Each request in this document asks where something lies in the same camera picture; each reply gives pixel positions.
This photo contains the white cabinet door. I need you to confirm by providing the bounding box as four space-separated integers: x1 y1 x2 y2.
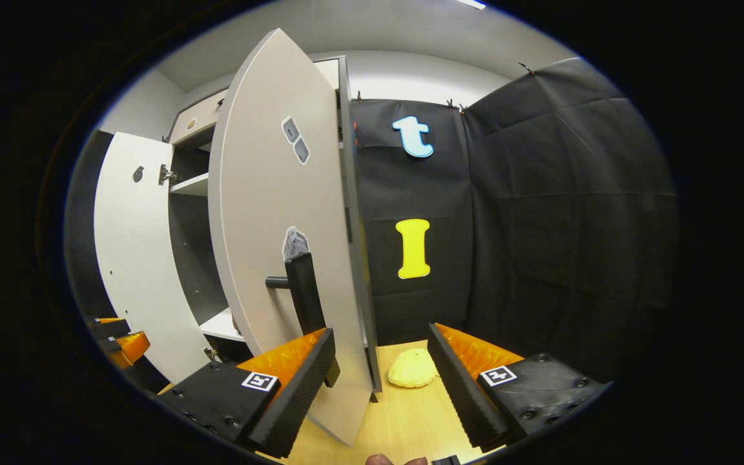
93 132 218 385
207 28 374 448

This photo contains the white cabinet shelf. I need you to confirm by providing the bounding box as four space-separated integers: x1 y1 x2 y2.
169 172 210 196
200 308 247 343

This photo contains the white cabinet drawer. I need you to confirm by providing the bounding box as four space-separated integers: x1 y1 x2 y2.
169 58 340 146

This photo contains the yellow lumpy object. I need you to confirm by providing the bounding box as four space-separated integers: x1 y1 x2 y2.
387 349 439 389

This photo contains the white shoe cabinet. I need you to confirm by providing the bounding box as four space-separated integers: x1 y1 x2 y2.
93 28 382 448

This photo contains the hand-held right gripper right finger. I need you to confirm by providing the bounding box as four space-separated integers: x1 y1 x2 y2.
427 323 607 453

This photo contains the black backdrop cloth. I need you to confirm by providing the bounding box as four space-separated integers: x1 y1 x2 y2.
65 57 679 382

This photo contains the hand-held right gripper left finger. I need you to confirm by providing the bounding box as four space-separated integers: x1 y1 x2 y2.
156 327 337 459

